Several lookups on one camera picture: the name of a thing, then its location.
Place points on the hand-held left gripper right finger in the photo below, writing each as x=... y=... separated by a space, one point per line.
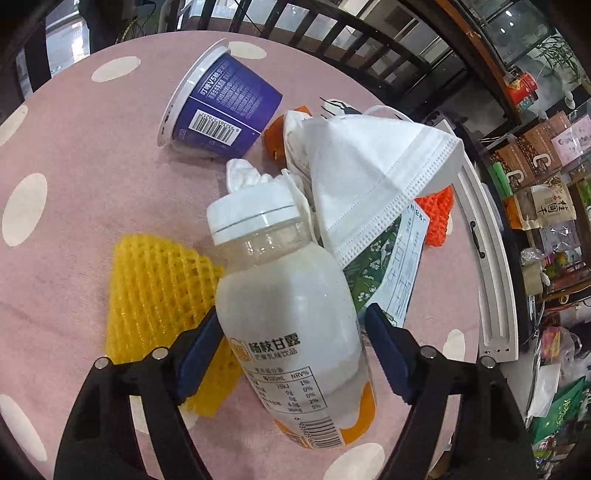
x=388 y=355

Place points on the purple paper cup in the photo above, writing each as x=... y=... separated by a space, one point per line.
x=231 y=97

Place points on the beige paper bag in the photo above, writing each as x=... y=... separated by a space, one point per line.
x=547 y=203

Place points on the orange foam fruit net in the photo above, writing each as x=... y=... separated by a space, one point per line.
x=436 y=212

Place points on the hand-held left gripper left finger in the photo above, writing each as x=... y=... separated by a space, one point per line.
x=198 y=360

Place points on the white paper envelope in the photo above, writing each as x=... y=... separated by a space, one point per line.
x=545 y=390

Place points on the brown printed box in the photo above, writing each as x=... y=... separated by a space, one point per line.
x=510 y=168
x=545 y=147

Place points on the green floral packet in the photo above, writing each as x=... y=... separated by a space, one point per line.
x=369 y=277

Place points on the white crumpled tissue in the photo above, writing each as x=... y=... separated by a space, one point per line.
x=240 y=173

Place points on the milky drink plastic bottle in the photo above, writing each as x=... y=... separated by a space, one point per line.
x=286 y=300

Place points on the green roll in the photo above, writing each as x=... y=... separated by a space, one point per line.
x=501 y=177

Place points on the pink printed box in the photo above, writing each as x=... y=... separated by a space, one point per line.
x=570 y=143

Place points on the brown wooden ledge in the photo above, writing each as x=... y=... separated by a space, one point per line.
x=489 y=60

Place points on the white printed receipt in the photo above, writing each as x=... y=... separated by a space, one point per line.
x=406 y=267

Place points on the red tin can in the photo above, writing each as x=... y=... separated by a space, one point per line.
x=521 y=92

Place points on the green paper gift bag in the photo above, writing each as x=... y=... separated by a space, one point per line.
x=561 y=410

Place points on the dark wooden railing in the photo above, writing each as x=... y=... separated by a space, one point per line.
x=369 y=31

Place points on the white face mask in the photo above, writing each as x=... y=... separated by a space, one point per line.
x=369 y=175

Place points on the yellow foam fruit net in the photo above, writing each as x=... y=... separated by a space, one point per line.
x=147 y=286

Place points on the glass display case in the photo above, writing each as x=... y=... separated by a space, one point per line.
x=508 y=23

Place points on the green potted plant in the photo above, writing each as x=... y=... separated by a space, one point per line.
x=556 y=57

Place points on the white open drawer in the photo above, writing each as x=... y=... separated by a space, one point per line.
x=489 y=277

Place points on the orange peel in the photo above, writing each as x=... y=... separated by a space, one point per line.
x=274 y=136

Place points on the pink dotted tablecloth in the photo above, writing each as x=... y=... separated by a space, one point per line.
x=92 y=184

